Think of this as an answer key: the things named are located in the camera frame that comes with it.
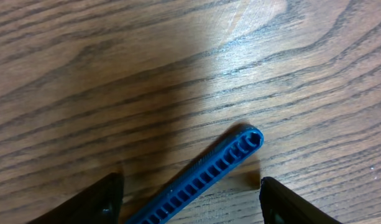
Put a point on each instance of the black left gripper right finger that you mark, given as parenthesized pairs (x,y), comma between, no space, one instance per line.
(280,205)

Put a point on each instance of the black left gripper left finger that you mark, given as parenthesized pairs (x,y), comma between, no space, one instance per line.
(100,203)

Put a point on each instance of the blue disposable razor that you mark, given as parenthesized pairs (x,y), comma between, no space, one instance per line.
(229,151)

